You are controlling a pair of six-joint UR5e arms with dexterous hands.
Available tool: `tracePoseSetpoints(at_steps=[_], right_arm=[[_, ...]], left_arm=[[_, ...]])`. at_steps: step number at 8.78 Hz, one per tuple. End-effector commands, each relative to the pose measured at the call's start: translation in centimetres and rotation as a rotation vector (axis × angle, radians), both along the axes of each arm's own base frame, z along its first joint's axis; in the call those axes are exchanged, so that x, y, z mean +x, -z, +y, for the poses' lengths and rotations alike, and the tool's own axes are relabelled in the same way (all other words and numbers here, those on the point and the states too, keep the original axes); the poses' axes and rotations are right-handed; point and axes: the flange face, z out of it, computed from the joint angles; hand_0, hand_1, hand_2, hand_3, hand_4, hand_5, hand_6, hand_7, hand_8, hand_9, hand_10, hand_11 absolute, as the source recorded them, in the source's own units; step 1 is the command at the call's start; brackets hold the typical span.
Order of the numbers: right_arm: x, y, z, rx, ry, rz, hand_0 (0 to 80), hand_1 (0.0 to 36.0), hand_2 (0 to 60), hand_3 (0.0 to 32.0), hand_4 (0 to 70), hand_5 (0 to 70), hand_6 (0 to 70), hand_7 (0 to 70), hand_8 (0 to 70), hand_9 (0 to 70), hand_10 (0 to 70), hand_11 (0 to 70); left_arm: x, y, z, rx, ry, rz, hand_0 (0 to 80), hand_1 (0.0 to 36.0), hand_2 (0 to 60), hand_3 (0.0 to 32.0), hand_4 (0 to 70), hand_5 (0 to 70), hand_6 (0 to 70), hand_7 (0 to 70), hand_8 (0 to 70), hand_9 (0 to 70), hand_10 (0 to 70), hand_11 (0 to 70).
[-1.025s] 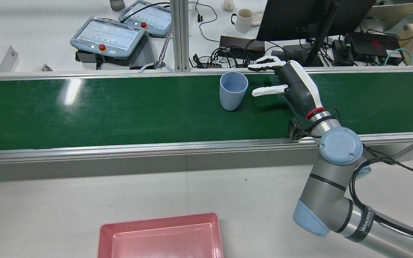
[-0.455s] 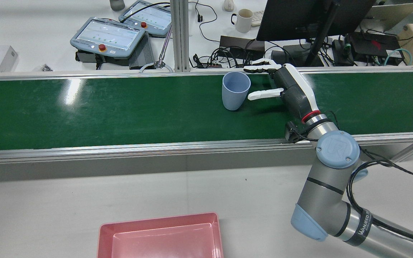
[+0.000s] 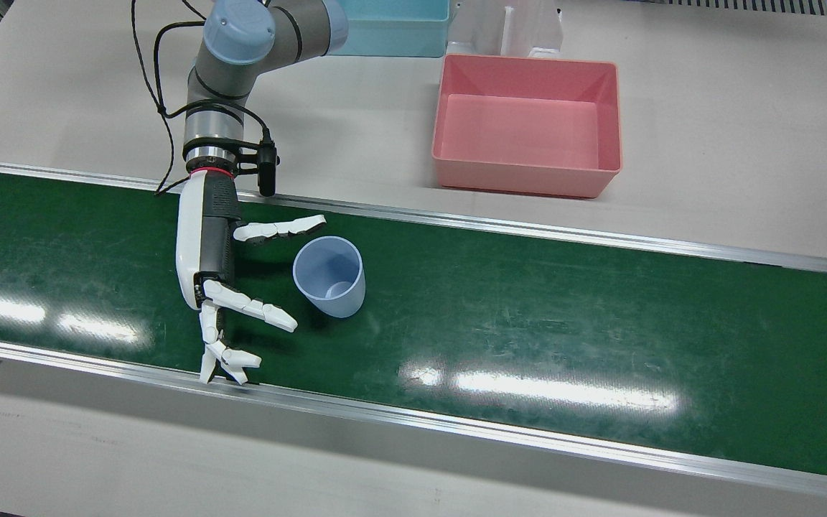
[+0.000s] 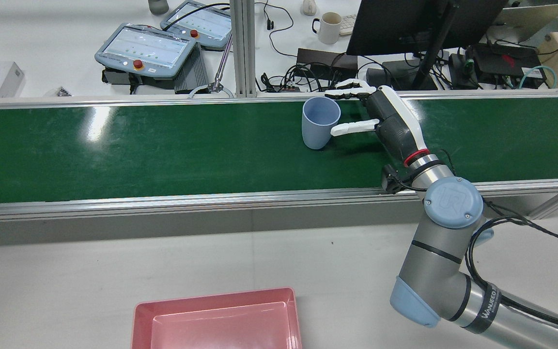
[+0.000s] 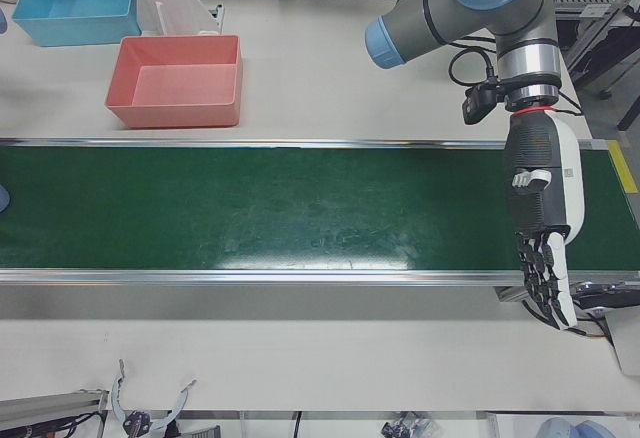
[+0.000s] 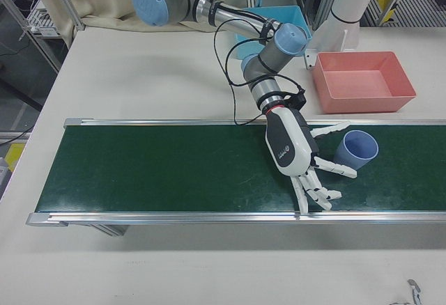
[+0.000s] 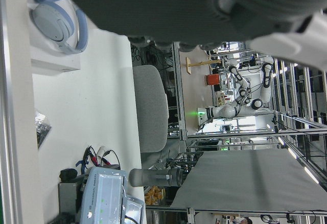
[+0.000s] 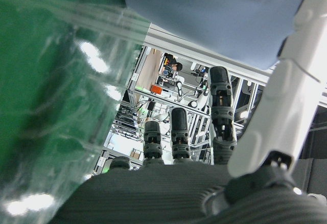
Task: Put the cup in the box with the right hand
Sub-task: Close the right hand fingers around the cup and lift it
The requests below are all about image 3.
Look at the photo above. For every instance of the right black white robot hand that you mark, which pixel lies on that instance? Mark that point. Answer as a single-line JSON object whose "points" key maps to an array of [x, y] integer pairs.
{"points": [[202, 237]]}

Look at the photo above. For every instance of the light blue plastic cup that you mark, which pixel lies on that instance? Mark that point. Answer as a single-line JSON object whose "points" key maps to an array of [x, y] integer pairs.
{"points": [[331, 287]]}

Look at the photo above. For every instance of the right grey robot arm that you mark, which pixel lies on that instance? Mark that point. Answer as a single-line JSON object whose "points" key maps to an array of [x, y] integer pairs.
{"points": [[241, 57]]}

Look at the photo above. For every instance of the blue plastic box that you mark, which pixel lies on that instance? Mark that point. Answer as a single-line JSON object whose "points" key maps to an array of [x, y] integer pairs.
{"points": [[399, 32]]}

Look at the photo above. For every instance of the pink plastic box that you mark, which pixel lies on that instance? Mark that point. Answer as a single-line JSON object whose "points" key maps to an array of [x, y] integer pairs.
{"points": [[528, 129]]}

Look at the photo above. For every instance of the green conveyor belt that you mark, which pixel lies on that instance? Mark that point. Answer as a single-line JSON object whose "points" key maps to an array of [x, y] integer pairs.
{"points": [[528, 309]]}

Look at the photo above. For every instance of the white plastic holder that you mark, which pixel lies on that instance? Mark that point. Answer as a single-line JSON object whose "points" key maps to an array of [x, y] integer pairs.
{"points": [[489, 25]]}

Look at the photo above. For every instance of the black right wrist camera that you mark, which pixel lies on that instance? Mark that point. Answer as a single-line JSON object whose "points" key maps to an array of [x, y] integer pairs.
{"points": [[266, 169]]}

